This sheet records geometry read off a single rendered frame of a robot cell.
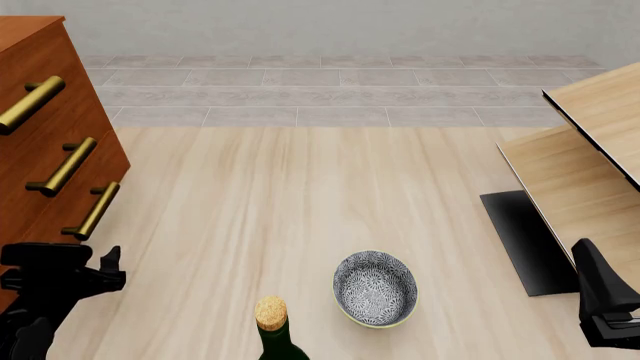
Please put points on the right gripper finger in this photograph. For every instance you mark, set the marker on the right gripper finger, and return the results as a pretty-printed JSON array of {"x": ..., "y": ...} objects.
[{"x": 597, "y": 277}]

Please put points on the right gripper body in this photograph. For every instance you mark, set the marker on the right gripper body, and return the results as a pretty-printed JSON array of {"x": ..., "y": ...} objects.
[{"x": 612, "y": 330}]

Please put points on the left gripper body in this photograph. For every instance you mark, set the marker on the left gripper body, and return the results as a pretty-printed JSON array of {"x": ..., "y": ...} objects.
[{"x": 75, "y": 283}]

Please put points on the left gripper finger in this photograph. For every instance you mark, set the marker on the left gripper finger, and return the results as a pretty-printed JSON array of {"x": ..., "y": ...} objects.
[{"x": 113, "y": 262}]

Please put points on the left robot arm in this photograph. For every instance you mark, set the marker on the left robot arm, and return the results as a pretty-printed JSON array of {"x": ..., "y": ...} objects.
[{"x": 25, "y": 330}]

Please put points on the wooden cabinet with drawers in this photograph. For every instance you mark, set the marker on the wooden cabinet with drawers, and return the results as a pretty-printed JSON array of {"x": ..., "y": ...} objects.
[{"x": 30, "y": 26}]

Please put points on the pale wood rack black base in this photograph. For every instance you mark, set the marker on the pale wood rack black base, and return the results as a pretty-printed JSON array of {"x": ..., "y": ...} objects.
[{"x": 575, "y": 180}]

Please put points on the cork bottle stopper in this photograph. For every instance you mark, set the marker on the cork bottle stopper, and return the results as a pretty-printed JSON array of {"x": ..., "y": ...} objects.
[{"x": 271, "y": 311}]

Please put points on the dark green glass bottle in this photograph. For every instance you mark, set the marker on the dark green glass bottle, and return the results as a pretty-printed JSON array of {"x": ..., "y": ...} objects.
[{"x": 280, "y": 347}]

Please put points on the grey flower-patterned bowl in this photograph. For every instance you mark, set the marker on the grey flower-patterned bowl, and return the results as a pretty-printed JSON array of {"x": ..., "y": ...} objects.
[{"x": 374, "y": 288}]

